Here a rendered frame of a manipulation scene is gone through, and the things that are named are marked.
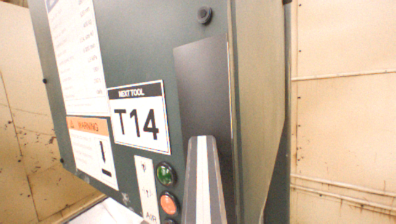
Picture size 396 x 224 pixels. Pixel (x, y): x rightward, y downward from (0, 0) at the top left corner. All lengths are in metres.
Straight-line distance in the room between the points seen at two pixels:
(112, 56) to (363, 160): 1.25
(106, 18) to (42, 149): 1.25
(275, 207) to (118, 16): 0.99
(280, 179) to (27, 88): 1.54
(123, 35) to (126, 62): 0.03
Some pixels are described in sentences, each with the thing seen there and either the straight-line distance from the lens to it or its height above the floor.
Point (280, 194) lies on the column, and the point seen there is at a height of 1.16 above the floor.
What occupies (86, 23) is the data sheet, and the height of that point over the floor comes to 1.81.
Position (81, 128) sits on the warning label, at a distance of 0.32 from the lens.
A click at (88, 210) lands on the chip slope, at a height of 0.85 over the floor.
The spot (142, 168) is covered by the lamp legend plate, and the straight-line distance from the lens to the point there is 0.19.
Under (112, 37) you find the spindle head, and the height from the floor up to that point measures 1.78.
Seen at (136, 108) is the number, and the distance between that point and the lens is 0.17.
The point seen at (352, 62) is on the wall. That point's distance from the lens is 1.16.
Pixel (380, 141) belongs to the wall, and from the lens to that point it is 1.24.
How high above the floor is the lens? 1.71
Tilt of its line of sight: 8 degrees down
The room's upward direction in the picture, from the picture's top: 5 degrees counter-clockwise
